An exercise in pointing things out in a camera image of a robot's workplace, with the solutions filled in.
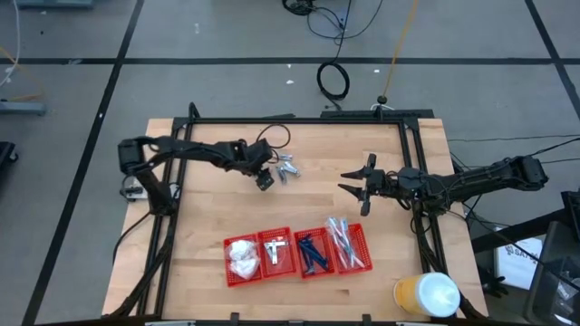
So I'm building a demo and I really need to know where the blue grey floor rail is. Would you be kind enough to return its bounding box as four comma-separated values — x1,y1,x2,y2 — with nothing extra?
0,100,49,116
16,0,95,9

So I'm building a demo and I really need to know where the blue white toothbrush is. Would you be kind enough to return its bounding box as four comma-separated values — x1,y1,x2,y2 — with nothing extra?
325,216,357,269

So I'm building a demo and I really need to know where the black storage bin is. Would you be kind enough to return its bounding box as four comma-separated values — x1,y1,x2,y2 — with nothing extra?
524,221,580,326

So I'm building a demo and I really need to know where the yellow cup with white lid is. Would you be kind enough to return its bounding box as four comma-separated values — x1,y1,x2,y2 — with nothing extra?
392,271,462,319

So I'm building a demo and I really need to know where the black cable bundle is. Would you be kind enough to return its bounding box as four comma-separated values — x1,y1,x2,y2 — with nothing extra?
281,0,385,46

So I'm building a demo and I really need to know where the black floor object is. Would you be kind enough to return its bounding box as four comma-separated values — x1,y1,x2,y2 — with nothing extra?
0,140,19,165

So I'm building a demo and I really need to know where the black floor cable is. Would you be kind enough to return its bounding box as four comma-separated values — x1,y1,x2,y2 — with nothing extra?
529,138,580,164

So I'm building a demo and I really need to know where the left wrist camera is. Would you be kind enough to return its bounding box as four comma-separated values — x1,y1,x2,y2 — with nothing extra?
246,138,274,159

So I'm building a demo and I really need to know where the yellow floor cable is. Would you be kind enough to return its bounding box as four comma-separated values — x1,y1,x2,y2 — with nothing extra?
0,44,45,103

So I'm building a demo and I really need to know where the black arm base cable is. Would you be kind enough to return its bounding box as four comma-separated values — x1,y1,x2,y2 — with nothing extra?
111,208,153,266

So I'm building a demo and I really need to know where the red white toothbrush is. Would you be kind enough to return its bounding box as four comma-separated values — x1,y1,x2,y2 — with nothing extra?
334,217,366,268

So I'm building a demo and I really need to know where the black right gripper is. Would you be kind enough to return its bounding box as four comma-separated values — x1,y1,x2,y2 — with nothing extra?
337,152,402,216

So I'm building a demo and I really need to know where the black aluminium rig frame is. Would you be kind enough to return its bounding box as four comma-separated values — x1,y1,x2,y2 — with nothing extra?
104,101,489,326

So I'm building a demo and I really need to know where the black hanging cable with coil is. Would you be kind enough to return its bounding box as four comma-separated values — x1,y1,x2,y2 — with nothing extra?
315,0,355,112

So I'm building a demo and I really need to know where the black slanted bar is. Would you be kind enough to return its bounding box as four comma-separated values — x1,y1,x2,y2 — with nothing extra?
470,208,580,254

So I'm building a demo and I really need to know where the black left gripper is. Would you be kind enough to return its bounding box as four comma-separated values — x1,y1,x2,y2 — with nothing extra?
233,151,276,191

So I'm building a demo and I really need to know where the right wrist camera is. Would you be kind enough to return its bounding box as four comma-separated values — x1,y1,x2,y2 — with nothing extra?
398,166,422,187

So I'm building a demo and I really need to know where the red slotted plastic basket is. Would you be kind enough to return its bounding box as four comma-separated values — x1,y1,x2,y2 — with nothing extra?
293,226,337,281
222,233,264,289
329,222,374,276
256,225,299,280

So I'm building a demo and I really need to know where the white floor cable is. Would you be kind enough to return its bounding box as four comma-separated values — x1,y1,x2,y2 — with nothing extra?
0,0,23,88

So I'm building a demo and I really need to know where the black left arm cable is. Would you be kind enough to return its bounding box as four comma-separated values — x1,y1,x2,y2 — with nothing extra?
256,123,292,151

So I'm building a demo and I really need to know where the white printed sign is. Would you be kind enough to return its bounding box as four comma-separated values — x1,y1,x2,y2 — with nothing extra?
495,237,544,292

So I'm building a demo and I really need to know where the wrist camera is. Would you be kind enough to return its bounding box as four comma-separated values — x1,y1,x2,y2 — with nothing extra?
398,166,422,187
246,138,274,159

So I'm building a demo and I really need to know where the yellow hanging cable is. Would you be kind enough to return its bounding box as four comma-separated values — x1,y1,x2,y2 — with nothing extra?
382,0,421,99

